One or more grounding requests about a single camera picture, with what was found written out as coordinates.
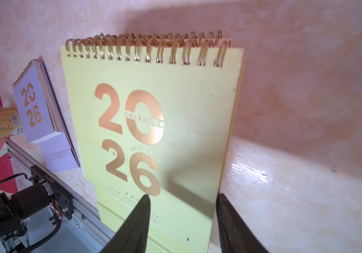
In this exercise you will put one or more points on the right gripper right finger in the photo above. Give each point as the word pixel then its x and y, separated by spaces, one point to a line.
pixel 234 234

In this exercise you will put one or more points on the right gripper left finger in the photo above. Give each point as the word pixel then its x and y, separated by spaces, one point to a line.
pixel 133 234

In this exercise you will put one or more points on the green 2026 calendar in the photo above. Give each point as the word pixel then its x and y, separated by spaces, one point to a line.
pixel 154 120

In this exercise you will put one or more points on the purple 2026 calendar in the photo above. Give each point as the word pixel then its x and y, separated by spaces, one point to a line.
pixel 41 118

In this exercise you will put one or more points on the pink 2026 calendar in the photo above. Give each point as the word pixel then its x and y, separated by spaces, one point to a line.
pixel 213 39

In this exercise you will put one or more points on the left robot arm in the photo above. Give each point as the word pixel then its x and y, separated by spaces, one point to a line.
pixel 23 204

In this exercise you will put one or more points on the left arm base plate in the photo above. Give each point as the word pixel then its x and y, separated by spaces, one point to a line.
pixel 61 199

